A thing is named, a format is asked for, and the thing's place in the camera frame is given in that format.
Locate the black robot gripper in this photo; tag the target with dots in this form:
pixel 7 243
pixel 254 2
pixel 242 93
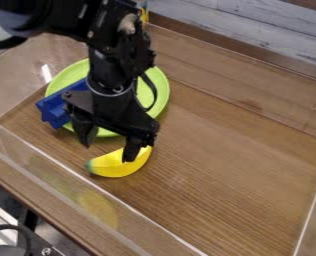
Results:
pixel 115 111

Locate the yellow toy banana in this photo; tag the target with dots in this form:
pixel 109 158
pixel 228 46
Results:
pixel 109 165

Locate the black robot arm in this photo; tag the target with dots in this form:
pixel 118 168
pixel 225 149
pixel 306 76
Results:
pixel 109 26

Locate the green round plate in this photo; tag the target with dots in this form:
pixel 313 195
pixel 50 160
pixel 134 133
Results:
pixel 153 89

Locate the blue plastic block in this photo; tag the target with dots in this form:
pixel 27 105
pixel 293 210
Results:
pixel 51 104

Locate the yellow labelled can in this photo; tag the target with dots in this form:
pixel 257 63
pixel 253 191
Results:
pixel 143 15

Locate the black metal stand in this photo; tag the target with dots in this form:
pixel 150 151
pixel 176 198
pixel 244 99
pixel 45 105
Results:
pixel 29 239

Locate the clear acrylic front wall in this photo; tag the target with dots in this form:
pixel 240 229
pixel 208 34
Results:
pixel 106 226

